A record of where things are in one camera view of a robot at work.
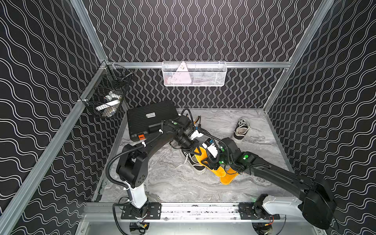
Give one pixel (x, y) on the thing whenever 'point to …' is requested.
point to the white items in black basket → (109, 108)
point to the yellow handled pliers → (196, 120)
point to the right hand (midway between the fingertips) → (204, 157)
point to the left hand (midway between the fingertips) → (200, 151)
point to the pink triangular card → (181, 75)
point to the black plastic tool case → (145, 121)
